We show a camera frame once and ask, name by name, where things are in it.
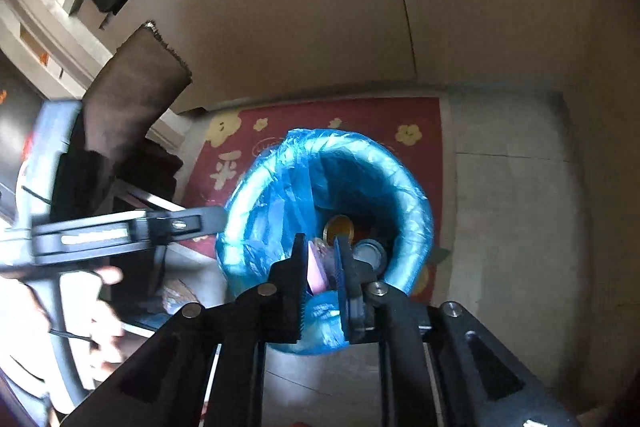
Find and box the person's left hand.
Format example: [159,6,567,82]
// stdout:
[0,266,127,414]

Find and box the white cabinet with niche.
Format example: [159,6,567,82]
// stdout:
[0,0,119,100]

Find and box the red floor mat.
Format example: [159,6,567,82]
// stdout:
[179,96,447,309]

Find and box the red drink can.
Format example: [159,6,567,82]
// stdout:
[352,239,387,281]

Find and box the beige kitchen cabinet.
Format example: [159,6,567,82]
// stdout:
[105,0,640,120]

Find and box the pink packet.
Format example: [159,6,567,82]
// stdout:
[306,241,341,297]

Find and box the red gold patterned can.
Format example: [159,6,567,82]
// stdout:
[322,215,355,248]

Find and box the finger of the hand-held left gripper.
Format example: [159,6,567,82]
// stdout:
[16,100,84,208]
[146,205,227,249]

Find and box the brown tablecloth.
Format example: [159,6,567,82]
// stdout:
[50,23,194,228]

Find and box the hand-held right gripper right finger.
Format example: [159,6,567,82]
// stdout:
[334,233,582,427]

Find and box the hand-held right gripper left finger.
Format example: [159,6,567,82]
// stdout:
[60,233,308,427]

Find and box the grey folding table frame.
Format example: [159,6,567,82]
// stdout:
[112,184,189,214]

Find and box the white trash bin blue liner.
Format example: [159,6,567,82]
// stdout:
[215,127,435,356]

